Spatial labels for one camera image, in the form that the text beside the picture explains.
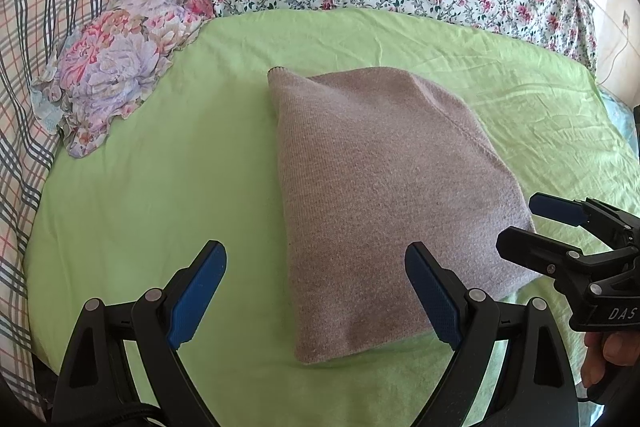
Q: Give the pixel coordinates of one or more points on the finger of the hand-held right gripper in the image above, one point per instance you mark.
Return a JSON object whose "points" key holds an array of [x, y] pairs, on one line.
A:
{"points": [[555, 207], [530, 247]]}

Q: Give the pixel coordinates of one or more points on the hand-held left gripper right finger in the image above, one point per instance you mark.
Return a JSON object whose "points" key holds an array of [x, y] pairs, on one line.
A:
{"points": [[435, 297]]}

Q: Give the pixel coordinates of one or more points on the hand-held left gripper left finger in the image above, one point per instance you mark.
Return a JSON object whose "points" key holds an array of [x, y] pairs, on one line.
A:
{"points": [[197, 297]]}

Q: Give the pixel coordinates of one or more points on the dusty pink knit sweater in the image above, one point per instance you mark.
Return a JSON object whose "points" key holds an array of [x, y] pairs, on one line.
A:
{"points": [[380, 187]]}

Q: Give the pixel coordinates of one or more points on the person's right hand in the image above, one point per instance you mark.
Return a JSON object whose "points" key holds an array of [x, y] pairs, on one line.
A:
{"points": [[612, 349]]}

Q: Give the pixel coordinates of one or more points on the light blue cloth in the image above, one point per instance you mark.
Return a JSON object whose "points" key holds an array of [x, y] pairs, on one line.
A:
{"points": [[617, 112]]}

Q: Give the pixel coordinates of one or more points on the green bed sheet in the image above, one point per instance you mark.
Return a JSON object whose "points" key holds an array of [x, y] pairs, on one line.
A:
{"points": [[175, 167]]}

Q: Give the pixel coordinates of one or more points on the ruffled floral pillow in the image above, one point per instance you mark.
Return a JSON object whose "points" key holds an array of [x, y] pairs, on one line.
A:
{"points": [[115, 62]]}

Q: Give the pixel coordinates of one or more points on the plaid blanket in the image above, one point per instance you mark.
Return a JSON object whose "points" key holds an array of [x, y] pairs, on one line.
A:
{"points": [[30, 57]]}

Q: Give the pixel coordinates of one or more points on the white wall socket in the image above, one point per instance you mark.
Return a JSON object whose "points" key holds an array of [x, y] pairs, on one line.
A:
{"points": [[626, 19]]}

